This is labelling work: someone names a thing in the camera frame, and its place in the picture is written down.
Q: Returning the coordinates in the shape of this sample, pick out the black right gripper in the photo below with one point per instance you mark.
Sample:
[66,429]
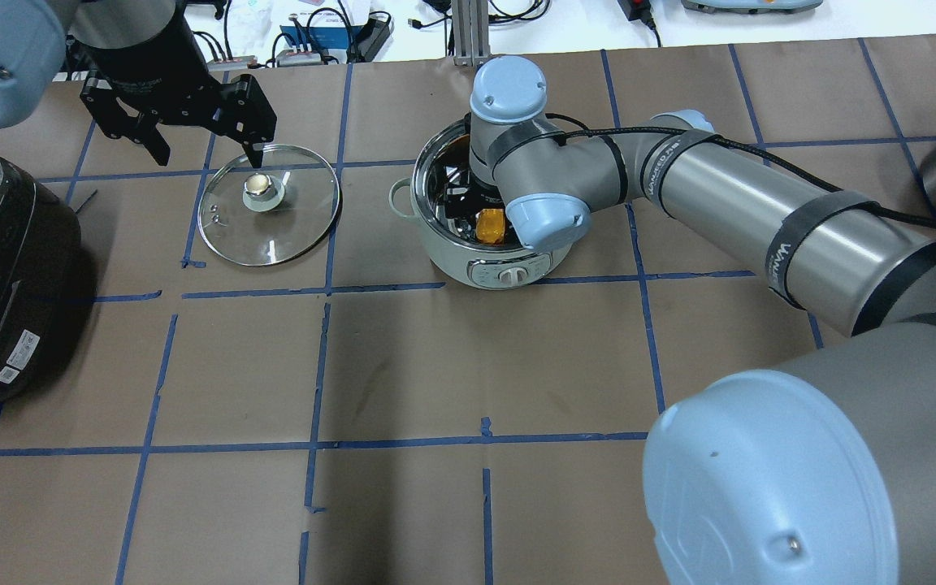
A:
[465,197]

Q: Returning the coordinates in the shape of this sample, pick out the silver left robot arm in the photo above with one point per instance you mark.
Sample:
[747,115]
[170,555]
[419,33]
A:
[33,43]

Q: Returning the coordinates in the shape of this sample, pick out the pale green electric pot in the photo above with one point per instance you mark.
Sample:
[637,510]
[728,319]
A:
[451,243]

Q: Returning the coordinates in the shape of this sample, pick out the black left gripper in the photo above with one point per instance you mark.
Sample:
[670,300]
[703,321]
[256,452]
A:
[145,50]

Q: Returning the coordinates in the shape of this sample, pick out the glass pot lid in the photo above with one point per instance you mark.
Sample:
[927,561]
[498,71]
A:
[273,214]

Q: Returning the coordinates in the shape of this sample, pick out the aluminium frame post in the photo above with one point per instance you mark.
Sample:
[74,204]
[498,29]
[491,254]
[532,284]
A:
[470,33]

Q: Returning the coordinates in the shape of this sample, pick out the black rice cooker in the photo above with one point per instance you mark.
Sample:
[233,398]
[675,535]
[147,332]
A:
[1,284]

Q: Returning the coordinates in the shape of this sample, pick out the yellow toy corn cob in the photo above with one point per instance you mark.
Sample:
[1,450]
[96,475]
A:
[491,226]

